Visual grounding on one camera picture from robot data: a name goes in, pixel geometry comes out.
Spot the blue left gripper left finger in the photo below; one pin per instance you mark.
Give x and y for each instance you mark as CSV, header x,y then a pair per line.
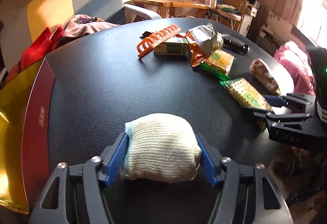
x,y
114,156

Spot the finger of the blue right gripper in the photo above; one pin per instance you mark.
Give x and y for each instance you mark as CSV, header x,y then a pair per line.
x,y
274,101

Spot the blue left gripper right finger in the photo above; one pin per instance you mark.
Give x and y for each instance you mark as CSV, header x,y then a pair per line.
x,y
210,162

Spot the cracker pack green wrapper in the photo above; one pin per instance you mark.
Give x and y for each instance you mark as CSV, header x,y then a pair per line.
x,y
245,94

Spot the cream knitted sock ball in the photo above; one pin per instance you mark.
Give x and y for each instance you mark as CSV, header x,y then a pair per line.
x,y
162,147

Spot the brown toy brick train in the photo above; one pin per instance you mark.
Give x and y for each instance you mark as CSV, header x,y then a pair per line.
x,y
236,47

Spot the white orange snack bag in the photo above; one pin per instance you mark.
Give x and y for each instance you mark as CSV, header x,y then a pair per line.
x,y
202,41

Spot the orange plastic rack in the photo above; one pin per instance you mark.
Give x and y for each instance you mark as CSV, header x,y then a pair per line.
x,y
153,40

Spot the green white small box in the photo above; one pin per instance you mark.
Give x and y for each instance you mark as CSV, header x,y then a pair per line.
x,y
173,46

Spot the pink red bed quilt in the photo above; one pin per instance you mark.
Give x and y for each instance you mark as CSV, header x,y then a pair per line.
x,y
296,63

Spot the wooden cabinet with drawer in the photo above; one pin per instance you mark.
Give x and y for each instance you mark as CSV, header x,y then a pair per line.
x,y
249,15

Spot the folding chair with clothes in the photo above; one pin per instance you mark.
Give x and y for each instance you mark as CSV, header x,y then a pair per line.
x,y
230,13

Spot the red gold storage box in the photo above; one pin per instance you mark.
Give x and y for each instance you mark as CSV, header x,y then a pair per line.
x,y
25,102

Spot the pink cloth on chair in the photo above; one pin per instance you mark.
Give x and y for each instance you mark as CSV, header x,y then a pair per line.
x,y
71,29

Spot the red cloth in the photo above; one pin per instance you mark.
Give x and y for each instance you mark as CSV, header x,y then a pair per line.
x,y
47,42

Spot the purple beads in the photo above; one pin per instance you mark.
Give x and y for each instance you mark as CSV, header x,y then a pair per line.
x,y
86,20

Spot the wooden side table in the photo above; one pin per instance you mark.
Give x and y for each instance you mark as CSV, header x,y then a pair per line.
x,y
167,8

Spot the yellow grey armchair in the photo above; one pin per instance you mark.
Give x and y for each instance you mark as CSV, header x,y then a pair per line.
x,y
48,13

